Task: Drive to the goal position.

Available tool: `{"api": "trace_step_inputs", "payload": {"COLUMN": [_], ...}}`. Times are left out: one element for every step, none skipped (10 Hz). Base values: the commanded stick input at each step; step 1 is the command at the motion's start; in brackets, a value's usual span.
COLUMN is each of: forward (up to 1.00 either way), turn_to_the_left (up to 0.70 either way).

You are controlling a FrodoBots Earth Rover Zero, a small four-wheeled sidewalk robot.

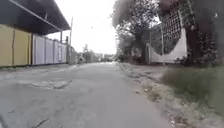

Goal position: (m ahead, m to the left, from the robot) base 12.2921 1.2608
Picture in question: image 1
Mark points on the distant trees and buildings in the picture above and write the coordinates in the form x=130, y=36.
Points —
x=93, y=56

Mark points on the grey concrete road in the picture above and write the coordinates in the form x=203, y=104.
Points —
x=86, y=100

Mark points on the trees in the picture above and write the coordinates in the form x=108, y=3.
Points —
x=140, y=30

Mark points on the utility pole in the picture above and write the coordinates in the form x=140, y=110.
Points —
x=70, y=40

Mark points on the white metal fence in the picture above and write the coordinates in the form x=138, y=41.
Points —
x=50, y=51

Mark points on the grass verge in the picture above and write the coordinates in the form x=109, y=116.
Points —
x=193, y=86

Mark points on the dark canopy roof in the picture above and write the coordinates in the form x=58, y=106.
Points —
x=36, y=15

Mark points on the white wall with lattice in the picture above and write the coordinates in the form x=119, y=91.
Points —
x=170, y=40

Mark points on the yellow wall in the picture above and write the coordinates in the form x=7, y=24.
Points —
x=15, y=46

